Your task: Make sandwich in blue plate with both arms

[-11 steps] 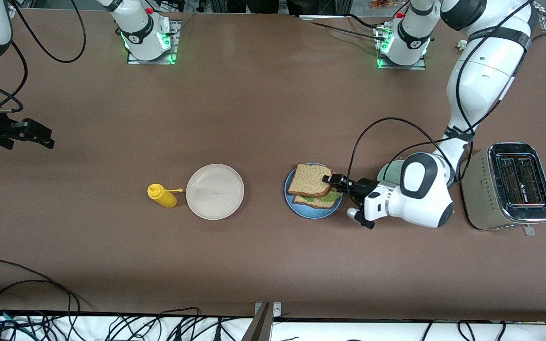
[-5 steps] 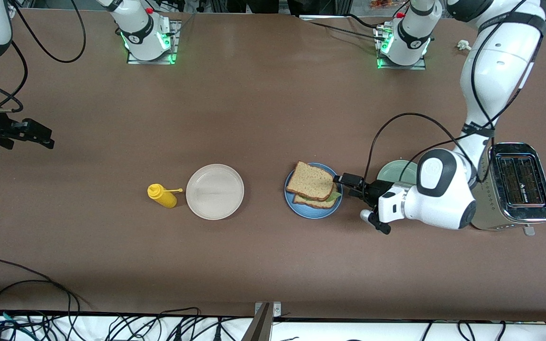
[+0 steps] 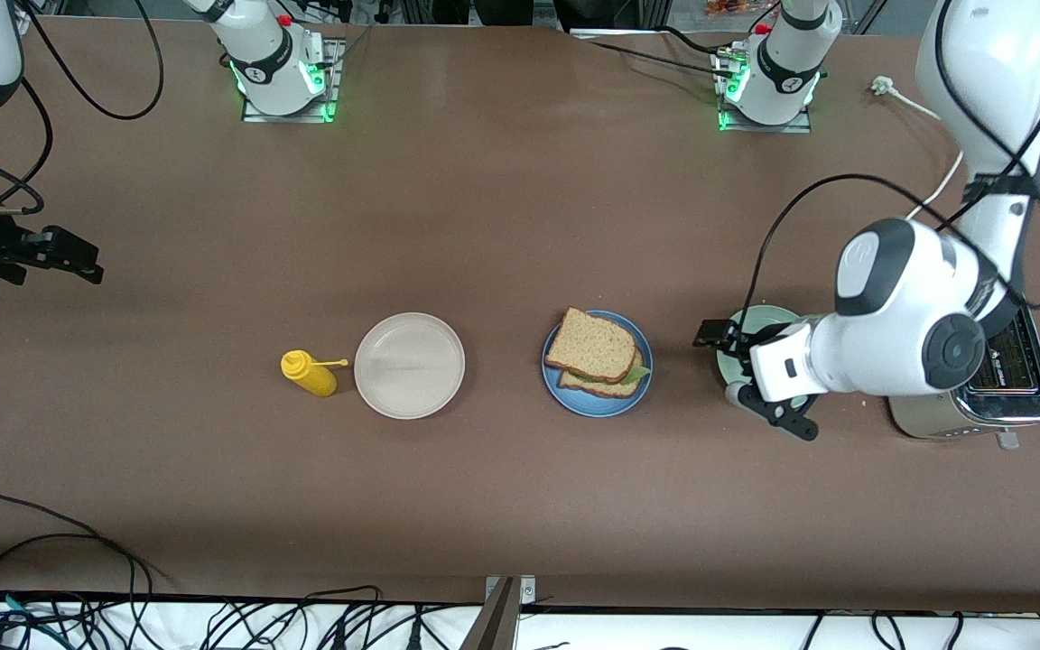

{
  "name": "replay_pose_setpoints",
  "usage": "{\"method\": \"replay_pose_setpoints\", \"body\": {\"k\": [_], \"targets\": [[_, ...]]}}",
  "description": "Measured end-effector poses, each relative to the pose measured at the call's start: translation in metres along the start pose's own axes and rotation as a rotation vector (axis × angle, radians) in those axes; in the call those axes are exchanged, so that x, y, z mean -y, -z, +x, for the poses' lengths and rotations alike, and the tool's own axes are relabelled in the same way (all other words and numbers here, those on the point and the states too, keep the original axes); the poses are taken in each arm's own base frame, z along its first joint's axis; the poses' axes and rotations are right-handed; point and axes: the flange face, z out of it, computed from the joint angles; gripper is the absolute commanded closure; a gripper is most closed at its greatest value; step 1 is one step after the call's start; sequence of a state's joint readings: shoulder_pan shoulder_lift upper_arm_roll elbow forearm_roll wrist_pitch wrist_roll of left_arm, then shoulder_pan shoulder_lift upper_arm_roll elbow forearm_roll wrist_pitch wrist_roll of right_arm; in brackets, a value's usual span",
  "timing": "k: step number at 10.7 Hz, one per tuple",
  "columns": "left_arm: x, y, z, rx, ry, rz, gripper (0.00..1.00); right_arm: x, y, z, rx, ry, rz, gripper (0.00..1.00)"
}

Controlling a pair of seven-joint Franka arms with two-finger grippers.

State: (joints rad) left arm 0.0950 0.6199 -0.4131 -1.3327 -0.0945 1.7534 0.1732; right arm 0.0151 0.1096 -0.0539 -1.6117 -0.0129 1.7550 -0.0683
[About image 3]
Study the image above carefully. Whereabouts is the brown bread slice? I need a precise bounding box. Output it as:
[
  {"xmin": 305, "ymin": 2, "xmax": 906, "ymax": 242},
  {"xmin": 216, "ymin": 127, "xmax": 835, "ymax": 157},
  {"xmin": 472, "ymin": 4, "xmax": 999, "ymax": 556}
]
[
  {"xmin": 544, "ymin": 308, "xmax": 638, "ymax": 384},
  {"xmin": 558, "ymin": 348, "xmax": 646, "ymax": 400}
]

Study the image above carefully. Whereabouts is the yellow mustard squeeze bottle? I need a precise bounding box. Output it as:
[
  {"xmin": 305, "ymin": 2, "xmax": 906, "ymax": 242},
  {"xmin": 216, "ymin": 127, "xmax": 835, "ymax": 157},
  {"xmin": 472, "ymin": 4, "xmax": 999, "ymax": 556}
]
[{"xmin": 280, "ymin": 349, "xmax": 349, "ymax": 398}]

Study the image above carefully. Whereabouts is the mint green round plate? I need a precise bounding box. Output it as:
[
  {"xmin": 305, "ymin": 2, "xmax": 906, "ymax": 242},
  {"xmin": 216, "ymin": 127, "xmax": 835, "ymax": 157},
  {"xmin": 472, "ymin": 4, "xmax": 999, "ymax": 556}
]
[{"xmin": 716, "ymin": 304, "xmax": 803, "ymax": 391}]

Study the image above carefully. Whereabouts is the blue round plate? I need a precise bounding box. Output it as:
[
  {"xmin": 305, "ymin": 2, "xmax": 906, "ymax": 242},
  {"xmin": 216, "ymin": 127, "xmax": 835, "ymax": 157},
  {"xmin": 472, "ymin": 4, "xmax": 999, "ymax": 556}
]
[{"xmin": 542, "ymin": 311, "xmax": 655, "ymax": 418}]

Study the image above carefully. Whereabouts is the beige white round plate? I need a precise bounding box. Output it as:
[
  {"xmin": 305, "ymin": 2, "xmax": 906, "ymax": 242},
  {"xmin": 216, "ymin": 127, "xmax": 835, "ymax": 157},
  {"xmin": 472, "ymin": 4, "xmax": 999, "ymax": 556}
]
[{"xmin": 353, "ymin": 311, "xmax": 466, "ymax": 421}]

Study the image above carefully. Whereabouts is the beige chrome toaster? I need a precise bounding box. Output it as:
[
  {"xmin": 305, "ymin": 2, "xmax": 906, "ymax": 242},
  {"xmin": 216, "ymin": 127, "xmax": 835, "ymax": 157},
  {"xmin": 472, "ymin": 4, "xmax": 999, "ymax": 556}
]
[{"xmin": 888, "ymin": 307, "xmax": 1040, "ymax": 450}]

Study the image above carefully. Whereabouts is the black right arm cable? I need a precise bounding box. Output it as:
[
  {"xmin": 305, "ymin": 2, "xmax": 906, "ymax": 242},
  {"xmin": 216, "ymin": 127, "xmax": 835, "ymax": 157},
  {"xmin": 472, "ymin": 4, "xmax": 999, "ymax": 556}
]
[{"xmin": 0, "ymin": 0, "xmax": 165, "ymax": 216}]

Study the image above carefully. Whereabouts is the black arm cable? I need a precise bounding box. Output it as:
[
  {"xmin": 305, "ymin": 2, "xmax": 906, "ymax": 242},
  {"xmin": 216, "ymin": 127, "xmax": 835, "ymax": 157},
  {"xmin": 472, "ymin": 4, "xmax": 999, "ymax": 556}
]
[
  {"xmin": 0, "ymin": 0, "xmax": 165, "ymax": 216},
  {"xmin": 738, "ymin": 0, "xmax": 1040, "ymax": 337}
]

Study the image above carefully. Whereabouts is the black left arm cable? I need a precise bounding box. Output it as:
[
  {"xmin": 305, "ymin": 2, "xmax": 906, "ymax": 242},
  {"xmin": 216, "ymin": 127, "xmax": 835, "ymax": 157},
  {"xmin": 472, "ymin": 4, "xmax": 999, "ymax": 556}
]
[{"xmin": 738, "ymin": 0, "xmax": 1040, "ymax": 337}]

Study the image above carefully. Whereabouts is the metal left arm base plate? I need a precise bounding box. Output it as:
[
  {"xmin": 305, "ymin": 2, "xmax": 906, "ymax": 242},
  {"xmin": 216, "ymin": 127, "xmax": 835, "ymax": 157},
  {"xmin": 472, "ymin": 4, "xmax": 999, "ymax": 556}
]
[{"xmin": 714, "ymin": 45, "xmax": 814, "ymax": 135}]

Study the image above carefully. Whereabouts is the black base cable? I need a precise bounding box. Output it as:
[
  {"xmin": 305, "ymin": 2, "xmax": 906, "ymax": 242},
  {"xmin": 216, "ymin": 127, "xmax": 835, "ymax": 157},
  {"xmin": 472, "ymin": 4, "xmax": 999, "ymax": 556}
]
[{"xmin": 574, "ymin": 25, "xmax": 742, "ymax": 78}]

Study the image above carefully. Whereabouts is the white toaster power cord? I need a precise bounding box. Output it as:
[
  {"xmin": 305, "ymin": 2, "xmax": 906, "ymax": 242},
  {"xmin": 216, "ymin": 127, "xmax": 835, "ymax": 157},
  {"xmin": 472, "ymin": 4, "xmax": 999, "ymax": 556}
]
[{"xmin": 872, "ymin": 77, "xmax": 968, "ymax": 222}]

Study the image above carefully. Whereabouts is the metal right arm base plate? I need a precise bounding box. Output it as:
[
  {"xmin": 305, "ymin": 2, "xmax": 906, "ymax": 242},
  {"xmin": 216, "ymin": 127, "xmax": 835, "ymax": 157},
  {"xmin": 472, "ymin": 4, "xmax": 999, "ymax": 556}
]
[{"xmin": 242, "ymin": 38, "xmax": 343, "ymax": 124}]

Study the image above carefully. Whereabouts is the aluminium profile bracket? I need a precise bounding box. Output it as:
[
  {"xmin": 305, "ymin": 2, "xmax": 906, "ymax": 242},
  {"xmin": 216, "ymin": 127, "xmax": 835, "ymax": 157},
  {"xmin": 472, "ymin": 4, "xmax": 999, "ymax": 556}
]
[{"xmin": 461, "ymin": 575, "xmax": 537, "ymax": 650}]

